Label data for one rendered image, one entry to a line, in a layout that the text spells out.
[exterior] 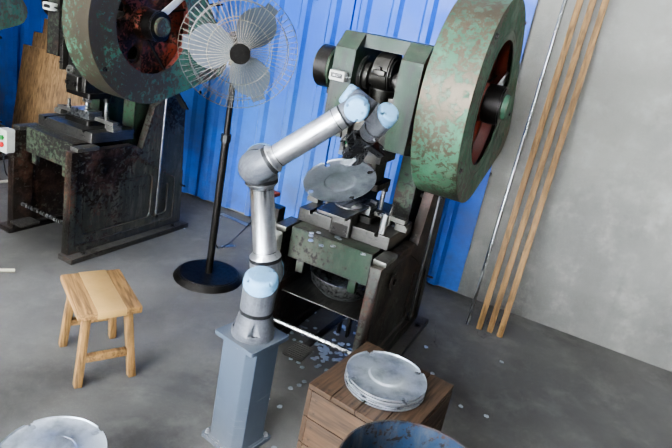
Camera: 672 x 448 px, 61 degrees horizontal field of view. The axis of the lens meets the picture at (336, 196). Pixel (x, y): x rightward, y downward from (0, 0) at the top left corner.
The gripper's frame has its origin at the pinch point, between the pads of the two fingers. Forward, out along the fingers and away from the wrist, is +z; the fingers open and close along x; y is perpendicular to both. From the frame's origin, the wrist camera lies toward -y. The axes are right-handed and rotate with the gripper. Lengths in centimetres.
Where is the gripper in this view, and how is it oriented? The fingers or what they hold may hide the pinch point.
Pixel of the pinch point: (347, 162)
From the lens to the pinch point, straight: 213.8
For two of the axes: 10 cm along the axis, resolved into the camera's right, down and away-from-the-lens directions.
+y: -8.9, -0.3, -4.6
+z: -4.3, 4.2, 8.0
